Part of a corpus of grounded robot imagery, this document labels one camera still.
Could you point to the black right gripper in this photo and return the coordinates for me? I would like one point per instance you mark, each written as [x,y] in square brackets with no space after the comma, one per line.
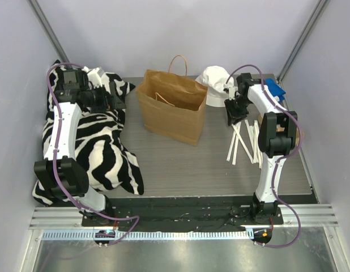
[235,109]

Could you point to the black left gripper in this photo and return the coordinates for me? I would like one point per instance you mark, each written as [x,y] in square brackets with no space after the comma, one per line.
[111,96]

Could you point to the brown paper bag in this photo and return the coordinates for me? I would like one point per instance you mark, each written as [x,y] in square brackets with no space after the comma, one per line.
[172,105]

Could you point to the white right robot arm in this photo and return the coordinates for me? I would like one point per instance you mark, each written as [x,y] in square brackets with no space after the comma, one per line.
[276,137]

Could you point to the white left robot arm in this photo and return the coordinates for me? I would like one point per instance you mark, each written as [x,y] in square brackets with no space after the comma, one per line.
[59,173]

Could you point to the white bucket hat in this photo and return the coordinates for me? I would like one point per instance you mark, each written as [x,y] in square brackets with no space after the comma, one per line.
[215,79]

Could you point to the blue folded cloth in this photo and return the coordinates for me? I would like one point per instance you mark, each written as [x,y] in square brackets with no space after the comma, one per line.
[276,91]

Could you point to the zebra striped pillow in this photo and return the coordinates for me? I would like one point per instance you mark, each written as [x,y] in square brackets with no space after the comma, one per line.
[98,147]

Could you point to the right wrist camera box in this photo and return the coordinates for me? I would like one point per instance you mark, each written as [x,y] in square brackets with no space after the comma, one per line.
[231,91]

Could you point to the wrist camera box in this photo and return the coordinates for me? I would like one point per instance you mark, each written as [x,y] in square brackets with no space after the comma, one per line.
[231,91]
[94,76]

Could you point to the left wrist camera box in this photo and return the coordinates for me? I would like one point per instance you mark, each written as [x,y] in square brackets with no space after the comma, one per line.
[94,76]

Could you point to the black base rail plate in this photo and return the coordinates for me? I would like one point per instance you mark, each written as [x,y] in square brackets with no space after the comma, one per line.
[191,214]

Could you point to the slotted cable duct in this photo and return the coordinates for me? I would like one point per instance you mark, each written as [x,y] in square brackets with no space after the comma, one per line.
[105,234]

